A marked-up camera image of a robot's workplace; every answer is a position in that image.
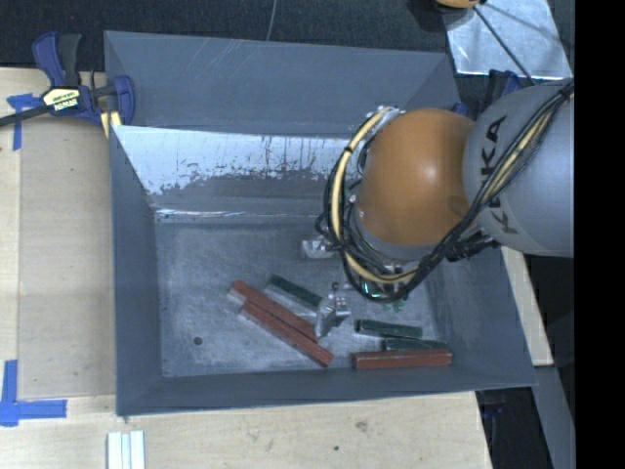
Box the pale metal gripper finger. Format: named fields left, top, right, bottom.
left=300, top=235, right=339, bottom=261
left=313, top=293, right=353, bottom=340

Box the red-brown flat block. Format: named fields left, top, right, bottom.
left=228, top=280, right=322, bottom=344
left=237, top=301, right=336, bottom=368
left=350, top=348, right=454, bottom=371

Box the dark green flat block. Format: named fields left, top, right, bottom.
left=268, top=274, right=324, bottom=309
left=382, top=337, right=448, bottom=353
left=354, top=319, right=425, bottom=340

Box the grey metal bin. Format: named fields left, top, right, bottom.
left=103, top=30, right=539, bottom=417

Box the pale wood board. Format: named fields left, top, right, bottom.
left=17, top=117, right=118, bottom=401

